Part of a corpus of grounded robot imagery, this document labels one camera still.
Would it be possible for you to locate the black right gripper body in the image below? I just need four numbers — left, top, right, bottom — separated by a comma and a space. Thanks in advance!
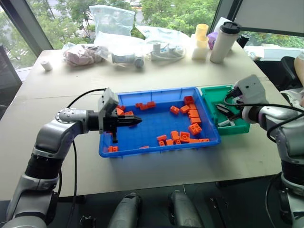
231, 102, 246, 120

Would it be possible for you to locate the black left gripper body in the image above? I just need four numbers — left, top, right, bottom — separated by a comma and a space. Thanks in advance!
103, 113, 120, 143

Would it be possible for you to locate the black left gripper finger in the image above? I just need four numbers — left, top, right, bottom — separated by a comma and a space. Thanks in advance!
117, 115, 143, 122
117, 121, 143, 127

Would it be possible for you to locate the green plastic bin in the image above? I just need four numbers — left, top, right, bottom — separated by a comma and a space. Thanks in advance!
200, 84, 251, 136

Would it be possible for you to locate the blue plastic bin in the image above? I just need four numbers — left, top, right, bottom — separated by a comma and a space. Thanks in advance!
98, 86, 222, 159

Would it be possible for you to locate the white battery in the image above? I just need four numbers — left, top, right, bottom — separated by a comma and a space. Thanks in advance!
218, 119, 236, 127

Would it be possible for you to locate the white bottle in plastic wrap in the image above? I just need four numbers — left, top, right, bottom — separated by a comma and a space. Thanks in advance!
111, 52, 145, 70

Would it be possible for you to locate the white foam block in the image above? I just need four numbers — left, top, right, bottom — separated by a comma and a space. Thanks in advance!
191, 46, 208, 60

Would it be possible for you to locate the white tumbler with black lid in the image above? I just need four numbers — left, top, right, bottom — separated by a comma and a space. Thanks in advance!
209, 21, 242, 64

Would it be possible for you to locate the black office chair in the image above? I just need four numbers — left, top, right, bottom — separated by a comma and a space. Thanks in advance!
254, 55, 304, 92

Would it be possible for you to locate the cream plastic cup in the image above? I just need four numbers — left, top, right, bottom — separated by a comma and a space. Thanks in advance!
194, 37, 210, 49

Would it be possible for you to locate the purple plastic object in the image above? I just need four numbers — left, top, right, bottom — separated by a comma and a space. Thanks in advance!
207, 31, 219, 51

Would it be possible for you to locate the black object behind tumbler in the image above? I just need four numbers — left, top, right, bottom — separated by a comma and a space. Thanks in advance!
237, 33, 252, 50

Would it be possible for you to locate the plastic bag with pink contents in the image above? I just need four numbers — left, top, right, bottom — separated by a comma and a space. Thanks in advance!
62, 43, 110, 67

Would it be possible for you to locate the beige rounded object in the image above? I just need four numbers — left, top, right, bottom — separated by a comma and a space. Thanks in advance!
294, 51, 304, 88

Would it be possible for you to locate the clear plastic bags pile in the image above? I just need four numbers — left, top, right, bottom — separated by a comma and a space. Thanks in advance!
136, 24, 191, 62

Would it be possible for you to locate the yellow plastic cup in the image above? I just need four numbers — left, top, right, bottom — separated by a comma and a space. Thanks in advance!
195, 23, 209, 41

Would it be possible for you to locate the small white cylinder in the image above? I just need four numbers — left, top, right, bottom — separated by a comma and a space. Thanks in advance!
40, 60, 54, 72

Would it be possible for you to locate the grey robot leg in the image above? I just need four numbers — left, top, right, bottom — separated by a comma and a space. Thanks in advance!
108, 191, 143, 228
167, 189, 204, 228

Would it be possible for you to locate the large clear plastic bag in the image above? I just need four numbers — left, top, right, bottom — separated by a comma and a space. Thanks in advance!
88, 4, 136, 46

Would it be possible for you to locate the white roller blind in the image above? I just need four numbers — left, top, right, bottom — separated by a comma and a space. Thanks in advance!
230, 0, 304, 38

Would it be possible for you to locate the dark panel beside table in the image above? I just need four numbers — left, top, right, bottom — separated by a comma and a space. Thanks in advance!
0, 44, 24, 121

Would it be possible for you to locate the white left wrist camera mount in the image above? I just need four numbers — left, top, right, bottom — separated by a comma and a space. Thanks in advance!
98, 87, 119, 135

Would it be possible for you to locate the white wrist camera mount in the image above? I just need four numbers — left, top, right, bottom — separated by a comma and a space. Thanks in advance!
98, 87, 119, 135
233, 74, 269, 124

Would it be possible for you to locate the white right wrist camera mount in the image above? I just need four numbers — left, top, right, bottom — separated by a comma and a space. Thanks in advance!
233, 74, 269, 124

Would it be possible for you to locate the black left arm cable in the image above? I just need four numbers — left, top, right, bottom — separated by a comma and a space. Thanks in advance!
57, 88, 107, 228

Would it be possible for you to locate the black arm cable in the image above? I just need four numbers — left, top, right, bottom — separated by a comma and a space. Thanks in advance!
224, 88, 304, 144
57, 88, 107, 228

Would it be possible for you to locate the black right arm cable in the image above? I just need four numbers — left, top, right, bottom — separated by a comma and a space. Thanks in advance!
224, 88, 304, 144

